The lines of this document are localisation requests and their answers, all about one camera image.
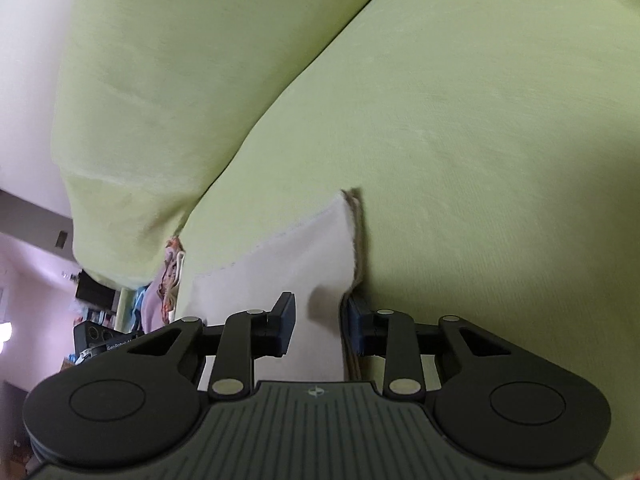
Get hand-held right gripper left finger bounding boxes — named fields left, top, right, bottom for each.
left=127, top=291, right=297, bottom=402

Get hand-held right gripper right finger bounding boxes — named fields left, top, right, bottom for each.
left=345, top=294, right=507, bottom=402

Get beige garment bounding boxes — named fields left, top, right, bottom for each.
left=177, top=189, right=368, bottom=391

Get black refrigerator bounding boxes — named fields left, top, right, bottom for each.
left=76, top=269, right=121, bottom=307

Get mauve garment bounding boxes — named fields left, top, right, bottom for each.
left=141, top=282, right=173, bottom=335

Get pink floral garment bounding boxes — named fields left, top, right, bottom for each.
left=159, top=237, right=188, bottom=323

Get sofa with green cover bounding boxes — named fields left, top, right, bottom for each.
left=50, top=0, right=640, bottom=391

